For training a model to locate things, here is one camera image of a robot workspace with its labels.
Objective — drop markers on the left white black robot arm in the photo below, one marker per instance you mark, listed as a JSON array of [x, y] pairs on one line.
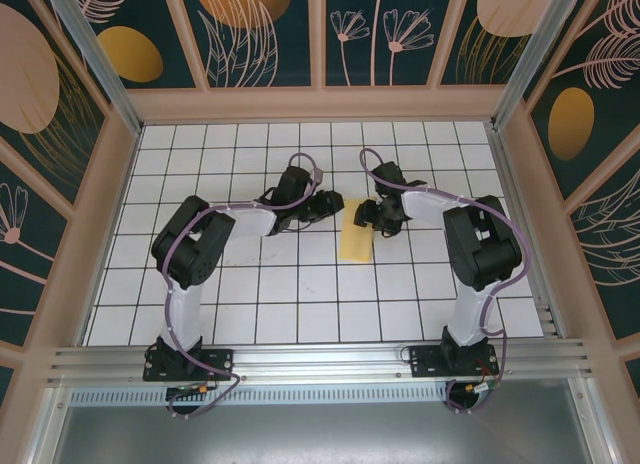
[[185, 309]]

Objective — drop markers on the aluminium corner post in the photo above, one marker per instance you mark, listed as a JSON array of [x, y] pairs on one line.
[[535, 49], [95, 59]]

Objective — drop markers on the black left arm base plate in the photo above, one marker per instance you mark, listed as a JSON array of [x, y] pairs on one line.
[[220, 364]]

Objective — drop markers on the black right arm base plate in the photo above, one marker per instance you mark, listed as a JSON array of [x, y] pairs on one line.
[[425, 366]]

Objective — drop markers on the pale yellow paper sheet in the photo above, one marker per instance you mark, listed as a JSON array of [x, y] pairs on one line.
[[355, 244]]

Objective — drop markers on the aluminium side rail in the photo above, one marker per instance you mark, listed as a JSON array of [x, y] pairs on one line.
[[525, 234]]

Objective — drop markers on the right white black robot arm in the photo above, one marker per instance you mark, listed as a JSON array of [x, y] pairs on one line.
[[470, 314]]

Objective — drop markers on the grey metal sheet panel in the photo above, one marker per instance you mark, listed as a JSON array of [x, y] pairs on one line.
[[320, 434]]

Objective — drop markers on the long aluminium mounting rail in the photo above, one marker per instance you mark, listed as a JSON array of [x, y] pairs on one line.
[[320, 359]]

